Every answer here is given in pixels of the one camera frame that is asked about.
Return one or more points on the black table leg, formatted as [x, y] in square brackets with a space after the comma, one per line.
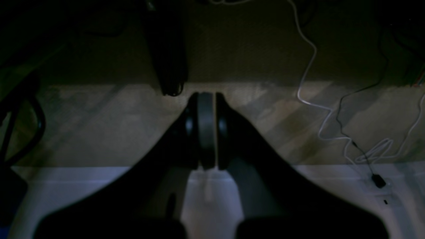
[166, 44]

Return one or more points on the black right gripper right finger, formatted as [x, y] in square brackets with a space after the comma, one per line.
[277, 201]

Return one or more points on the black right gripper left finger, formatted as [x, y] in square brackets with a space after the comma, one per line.
[136, 206]

